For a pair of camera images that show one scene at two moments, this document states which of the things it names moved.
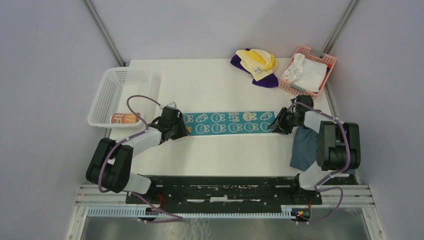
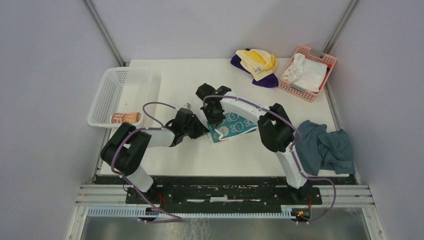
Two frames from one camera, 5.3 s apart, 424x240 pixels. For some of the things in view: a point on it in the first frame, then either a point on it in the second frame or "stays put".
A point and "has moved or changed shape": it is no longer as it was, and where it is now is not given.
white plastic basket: [118, 84] stays put
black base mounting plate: [227, 192] stays put
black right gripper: [283, 128] → [214, 122]
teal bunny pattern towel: [237, 123] has moved or changed shape
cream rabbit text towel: [123, 118] stays put
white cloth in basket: [308, 74] stays put
